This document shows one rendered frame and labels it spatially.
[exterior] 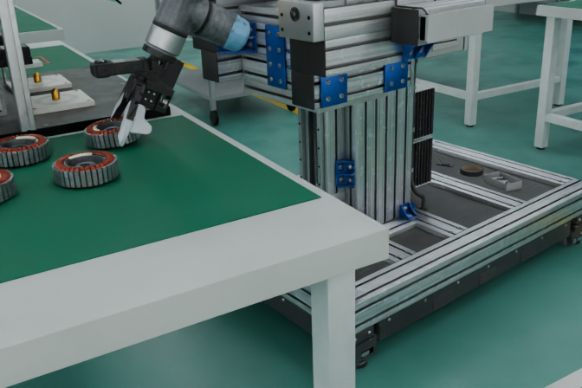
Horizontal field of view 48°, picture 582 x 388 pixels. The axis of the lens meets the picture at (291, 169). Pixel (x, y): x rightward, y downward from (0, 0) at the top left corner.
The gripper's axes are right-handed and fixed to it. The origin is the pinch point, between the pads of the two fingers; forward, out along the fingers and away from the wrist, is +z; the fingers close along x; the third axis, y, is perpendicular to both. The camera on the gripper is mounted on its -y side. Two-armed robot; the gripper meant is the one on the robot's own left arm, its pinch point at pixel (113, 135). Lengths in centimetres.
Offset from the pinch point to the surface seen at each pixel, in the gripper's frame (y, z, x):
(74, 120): -5.7, 3.0, 14.7
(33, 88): -12, 6, 49
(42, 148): -12.6, 6.0, -5.5
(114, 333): -6, 8, -66
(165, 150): 8.4, -2.9, -10.0
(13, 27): -24.2, -11.6, 11.6
